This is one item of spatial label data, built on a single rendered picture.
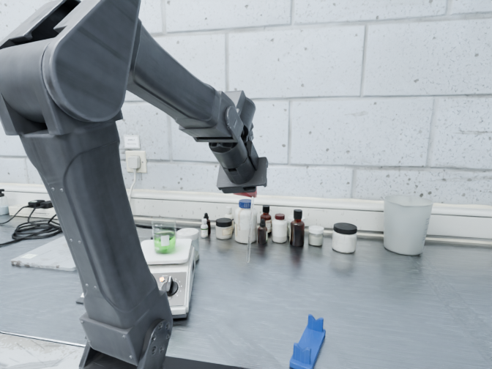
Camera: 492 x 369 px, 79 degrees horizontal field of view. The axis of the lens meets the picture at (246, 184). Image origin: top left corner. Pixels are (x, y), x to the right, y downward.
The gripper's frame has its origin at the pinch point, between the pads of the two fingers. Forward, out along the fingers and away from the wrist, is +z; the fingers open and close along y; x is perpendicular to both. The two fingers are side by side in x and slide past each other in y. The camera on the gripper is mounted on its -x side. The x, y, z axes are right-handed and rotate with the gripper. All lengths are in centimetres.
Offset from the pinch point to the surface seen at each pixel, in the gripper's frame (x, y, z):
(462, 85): -44, -56, 20
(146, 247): 12.3, 24.6, 0.2
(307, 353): 30.7, -12.3, -5.2
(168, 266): 17.1, 17.1, -1.2
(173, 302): 24.2, 13.0, -3.1
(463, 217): -11, -55, 44
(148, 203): -15, 51, 30
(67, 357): 34.6, 24.7, -12.1
